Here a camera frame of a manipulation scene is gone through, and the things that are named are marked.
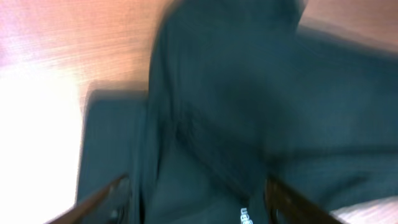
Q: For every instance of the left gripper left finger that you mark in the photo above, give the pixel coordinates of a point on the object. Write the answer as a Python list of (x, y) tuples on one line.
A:
[(109, 205)]

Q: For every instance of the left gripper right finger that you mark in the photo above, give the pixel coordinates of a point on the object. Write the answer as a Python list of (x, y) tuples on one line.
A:
[(285, 205)]

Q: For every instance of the black t-shirt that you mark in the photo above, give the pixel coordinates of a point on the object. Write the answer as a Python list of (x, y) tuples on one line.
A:
[(237, 92)]

